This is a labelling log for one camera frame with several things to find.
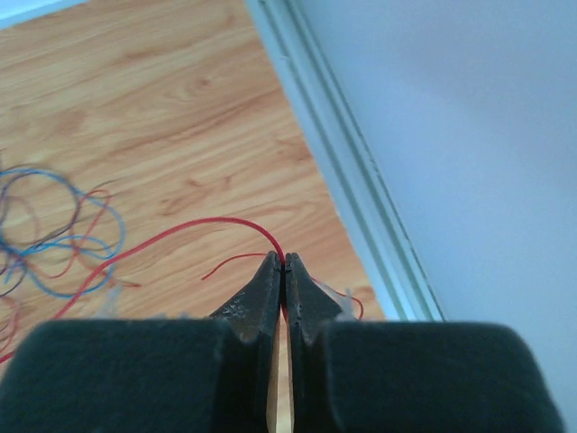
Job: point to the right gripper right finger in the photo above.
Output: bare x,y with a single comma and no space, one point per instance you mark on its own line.
352,375

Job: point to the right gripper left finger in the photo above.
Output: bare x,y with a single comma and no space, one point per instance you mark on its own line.
212,374

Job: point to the aluminium frame rail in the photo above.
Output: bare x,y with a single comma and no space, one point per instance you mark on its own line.
333,136

